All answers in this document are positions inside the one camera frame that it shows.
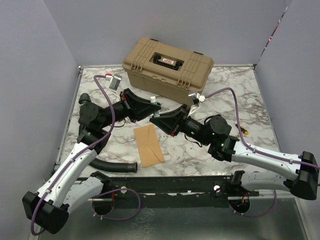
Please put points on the black metal base rail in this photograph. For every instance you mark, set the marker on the black metal base rail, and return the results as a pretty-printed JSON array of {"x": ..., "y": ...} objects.
[{"x": 172, "y": 191}]

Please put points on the brown kraft envelope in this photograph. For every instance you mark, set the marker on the brown kraft envelope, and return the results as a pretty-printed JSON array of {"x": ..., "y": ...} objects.
[{"x": 148, "y": 146}]

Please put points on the yellow black handled screwdriver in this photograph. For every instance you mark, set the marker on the yellow black handled screwdriver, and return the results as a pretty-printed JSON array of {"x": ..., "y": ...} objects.
[{"x": 243, "y": 130}]

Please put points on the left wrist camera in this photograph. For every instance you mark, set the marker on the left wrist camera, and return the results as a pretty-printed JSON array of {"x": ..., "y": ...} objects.
[{"x": 114, "y": 81}]

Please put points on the tan plastic toolbox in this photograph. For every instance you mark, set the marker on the tan plastic toolbox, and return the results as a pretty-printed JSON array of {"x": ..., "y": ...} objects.
[{"x": 167, "y": 71}]

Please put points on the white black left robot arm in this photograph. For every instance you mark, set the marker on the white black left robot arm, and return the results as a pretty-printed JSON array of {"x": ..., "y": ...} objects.
[{"x": 48, "y": 208}]

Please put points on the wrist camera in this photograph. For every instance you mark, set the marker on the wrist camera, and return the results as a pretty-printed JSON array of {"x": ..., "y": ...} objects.
[
  {"x": 114, "y": 81},
  {"x": 197, "y": 99}
]

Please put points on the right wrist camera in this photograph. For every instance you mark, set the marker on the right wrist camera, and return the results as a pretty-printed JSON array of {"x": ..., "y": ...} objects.
[{"x": 197, "y": 99}]

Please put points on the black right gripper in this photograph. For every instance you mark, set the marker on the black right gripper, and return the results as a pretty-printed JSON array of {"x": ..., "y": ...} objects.
[{"x": 171, "y": 122}]

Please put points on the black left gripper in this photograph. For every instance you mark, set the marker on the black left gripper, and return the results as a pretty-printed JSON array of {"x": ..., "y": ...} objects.
[{"x": 136, "y": 107}]

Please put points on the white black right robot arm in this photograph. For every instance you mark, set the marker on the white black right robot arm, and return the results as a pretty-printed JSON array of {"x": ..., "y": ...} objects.
[{"x": 295, "y": 173}]

